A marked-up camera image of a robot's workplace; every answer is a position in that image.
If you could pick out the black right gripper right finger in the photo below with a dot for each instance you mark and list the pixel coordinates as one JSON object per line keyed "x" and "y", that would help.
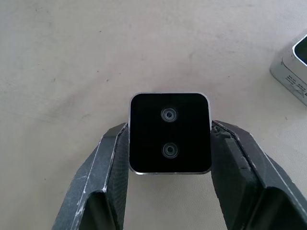
{"x": 249, "y": 182}

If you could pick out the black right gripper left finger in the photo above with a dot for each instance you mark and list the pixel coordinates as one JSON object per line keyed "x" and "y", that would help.
{"x": 96, "y": 177}

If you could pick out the black square camera module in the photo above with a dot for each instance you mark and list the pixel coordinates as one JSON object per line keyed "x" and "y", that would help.
{"x": 170, "y": 133}

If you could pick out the white box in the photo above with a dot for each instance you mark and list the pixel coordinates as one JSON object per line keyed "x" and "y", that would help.
{"x": 289, "y": 72}

